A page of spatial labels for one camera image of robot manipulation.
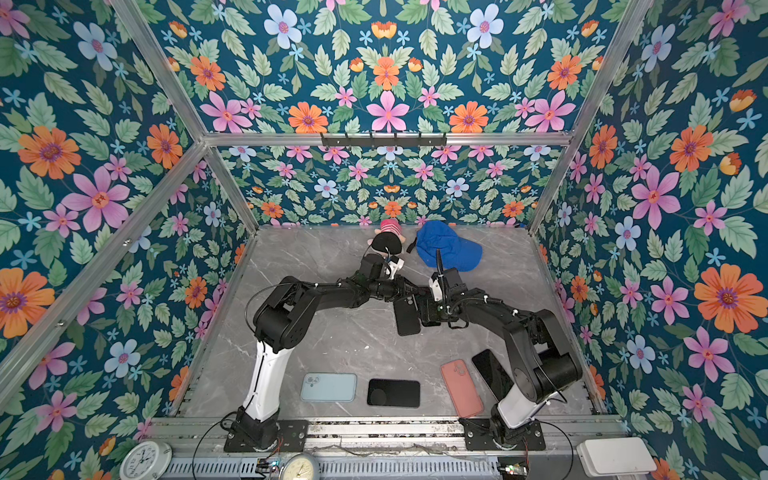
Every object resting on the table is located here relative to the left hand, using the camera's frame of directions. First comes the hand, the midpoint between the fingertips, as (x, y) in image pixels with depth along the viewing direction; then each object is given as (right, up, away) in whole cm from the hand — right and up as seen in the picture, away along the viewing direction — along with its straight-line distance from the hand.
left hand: (422, 284), depth 92 cm
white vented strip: (-21, -42, -22) cm, 52 cm away
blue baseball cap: (+14, +10, +15) cm, 23 cm away
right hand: (+2, -8, 0) cm, 8 cm away
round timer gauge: (-29, -39, -26) cm, 55 cm away
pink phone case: (+11, -29, -10) cm, 32 cm away
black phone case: (-5, -11, +4) cm, 13 cm away
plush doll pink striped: (-12, +21, +20) cm, 31 cm away
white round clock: (-65, -38, -25) cm, 79 cm away
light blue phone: (-27, -28, -10) cm, 40 cm away
